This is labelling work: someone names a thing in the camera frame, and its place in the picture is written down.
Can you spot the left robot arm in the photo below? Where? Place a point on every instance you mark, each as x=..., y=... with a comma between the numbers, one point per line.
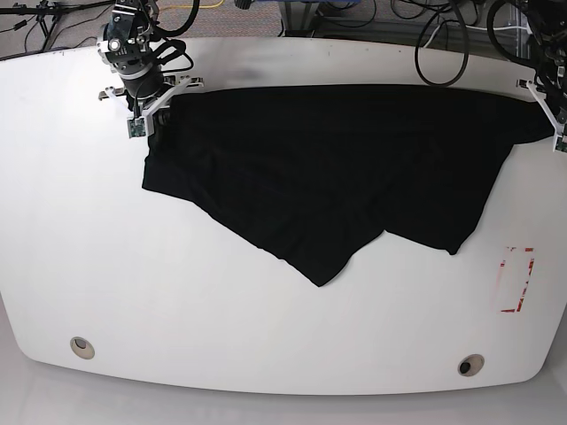
x=547, y=22

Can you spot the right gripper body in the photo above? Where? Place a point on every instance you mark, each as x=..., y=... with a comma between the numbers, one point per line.
x=143, y=86

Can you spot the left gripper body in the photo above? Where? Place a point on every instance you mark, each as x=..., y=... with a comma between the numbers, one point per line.
x=556, y=100

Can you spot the table cable grommet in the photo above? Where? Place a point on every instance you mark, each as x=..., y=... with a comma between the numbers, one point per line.
x=82, y=348
x=471, y=365

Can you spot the red tape rectangle marking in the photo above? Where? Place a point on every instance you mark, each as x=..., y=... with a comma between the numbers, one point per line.
x=513, y=278

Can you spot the black tripod stand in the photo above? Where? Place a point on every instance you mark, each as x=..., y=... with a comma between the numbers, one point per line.
x=46, y=15

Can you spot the black T-shirt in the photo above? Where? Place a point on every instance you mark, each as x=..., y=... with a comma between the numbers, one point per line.
x=312, y=174

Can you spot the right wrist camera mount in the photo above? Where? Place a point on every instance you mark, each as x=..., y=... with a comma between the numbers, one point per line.
x=153, y=111

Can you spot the left table cable grommet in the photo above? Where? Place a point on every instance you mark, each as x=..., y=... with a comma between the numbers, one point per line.
x=82, y=348

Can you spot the right table cable grommet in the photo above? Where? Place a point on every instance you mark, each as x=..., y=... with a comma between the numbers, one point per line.
x=471, y=365

